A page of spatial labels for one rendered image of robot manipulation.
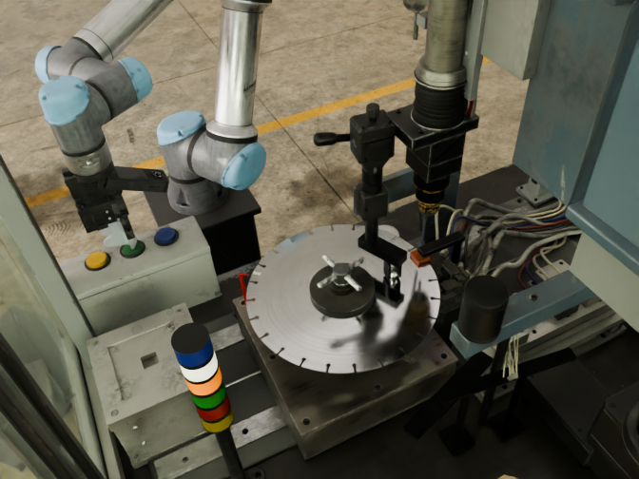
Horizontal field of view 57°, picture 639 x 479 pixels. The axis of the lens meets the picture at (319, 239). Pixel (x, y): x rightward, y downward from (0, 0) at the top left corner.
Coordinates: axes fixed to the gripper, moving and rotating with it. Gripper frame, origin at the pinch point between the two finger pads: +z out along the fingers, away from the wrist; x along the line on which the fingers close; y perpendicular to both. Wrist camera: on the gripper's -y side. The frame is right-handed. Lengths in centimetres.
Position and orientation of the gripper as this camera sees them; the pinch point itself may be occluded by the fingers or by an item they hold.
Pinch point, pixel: (134, 241)
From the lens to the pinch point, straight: 123.7
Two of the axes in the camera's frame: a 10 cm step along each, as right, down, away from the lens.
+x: 4.4, 6.1, -6.6
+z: 0.5, 7.1, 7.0
